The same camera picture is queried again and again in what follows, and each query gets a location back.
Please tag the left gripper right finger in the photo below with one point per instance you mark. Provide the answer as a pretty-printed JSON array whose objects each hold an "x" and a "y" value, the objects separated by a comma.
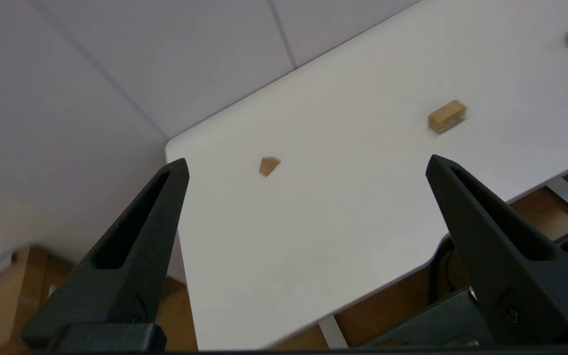
[{"x": 511, "y": 266}]

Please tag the triangular wooden building block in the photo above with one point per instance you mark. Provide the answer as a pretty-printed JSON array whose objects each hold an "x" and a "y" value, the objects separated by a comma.
[{"x": 269, "y": 166}]

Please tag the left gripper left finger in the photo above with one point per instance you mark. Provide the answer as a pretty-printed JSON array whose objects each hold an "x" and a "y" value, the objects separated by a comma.
[{"x": 116, "y": 276}]

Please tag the arched wooden building block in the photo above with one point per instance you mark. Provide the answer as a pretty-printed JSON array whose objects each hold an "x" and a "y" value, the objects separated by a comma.
[{"x": 446, "y": 117}]

